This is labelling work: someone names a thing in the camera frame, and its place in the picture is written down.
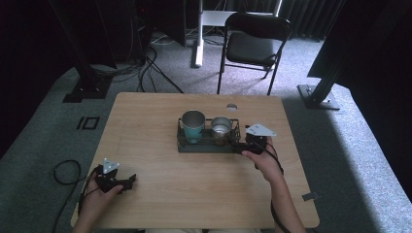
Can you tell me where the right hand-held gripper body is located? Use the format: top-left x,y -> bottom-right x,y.
245,122 -> 278,155

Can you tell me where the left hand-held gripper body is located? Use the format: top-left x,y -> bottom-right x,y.
94,157 -> 128,195

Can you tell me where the small silver cup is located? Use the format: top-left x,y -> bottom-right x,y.
210,116 -> 233,147

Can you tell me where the black wire rack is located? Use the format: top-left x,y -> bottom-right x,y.
176,117 -> 243,154

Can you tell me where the person's left hand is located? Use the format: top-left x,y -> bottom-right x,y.
78,171 -> 124,221

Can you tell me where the person's right hand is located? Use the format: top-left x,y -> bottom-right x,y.
241,137 -> 284,184

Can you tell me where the teal metal cup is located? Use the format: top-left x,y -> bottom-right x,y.
181,110 -> 206,145

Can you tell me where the black metal stand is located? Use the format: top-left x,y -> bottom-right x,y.
48,0 -> 113,104
296,0 -> 400,112

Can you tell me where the black folding chair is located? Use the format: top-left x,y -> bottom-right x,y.
216,12 -> 292,97

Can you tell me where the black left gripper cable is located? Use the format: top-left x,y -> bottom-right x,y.
51,159 -> 98,233

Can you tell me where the white desk frame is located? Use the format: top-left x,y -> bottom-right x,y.
193,0 -> 284,69

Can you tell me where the bundle of floor cables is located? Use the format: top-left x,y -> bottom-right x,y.
89,17 -> 185,95

